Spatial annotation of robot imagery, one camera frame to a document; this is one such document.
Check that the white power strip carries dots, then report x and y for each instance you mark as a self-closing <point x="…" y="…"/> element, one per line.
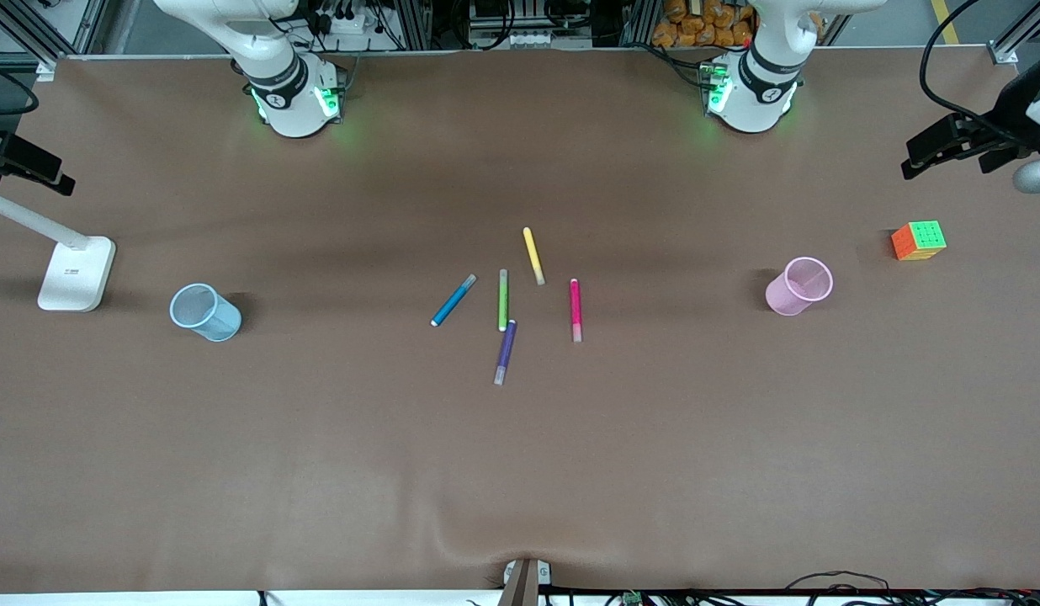
<point x="347" y="23"/>

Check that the aluminium frame post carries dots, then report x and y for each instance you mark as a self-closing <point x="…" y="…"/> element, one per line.
<point x="1021" y="38"/>
<point x="32" y="38"/>

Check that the yellow marker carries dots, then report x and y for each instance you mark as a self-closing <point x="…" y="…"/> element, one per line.
<point x="533" y="252"/>

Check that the white lamp stand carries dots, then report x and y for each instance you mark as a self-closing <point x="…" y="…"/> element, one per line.
<point x="74" y="282"/>

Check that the pink mesh cup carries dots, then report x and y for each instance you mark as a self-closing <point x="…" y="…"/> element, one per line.
<point x="793" y="290"/>

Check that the purple marker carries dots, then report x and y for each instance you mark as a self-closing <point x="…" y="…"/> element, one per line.
<point x="506" y="349"/>

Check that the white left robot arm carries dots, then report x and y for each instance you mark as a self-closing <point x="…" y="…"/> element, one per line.
<point x="760" y="84"/>

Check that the colourful puzzle cube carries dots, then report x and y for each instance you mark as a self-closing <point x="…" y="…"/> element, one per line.
<point x="920" y="241"/>

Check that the green marker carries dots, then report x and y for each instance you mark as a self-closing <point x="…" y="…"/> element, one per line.
<point x="503" y="299"/>

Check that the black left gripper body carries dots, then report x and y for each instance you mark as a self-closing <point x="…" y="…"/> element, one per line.
<point x="1001" y="118"/>

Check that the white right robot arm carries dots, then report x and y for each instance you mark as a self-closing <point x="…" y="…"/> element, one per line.
<point x="284" y="93"/>

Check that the pink marker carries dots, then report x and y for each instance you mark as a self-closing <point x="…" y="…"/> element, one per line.
<point x="575" y="307"/>

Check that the orange snack bags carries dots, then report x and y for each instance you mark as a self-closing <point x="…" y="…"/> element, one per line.
<point x="697" y="25"/>

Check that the blue marker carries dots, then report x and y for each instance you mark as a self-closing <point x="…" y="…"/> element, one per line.
<point x="453" y="301"/>

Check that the blue mesh cup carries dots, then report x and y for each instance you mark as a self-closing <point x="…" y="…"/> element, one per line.
<point x="209" y="316"/>

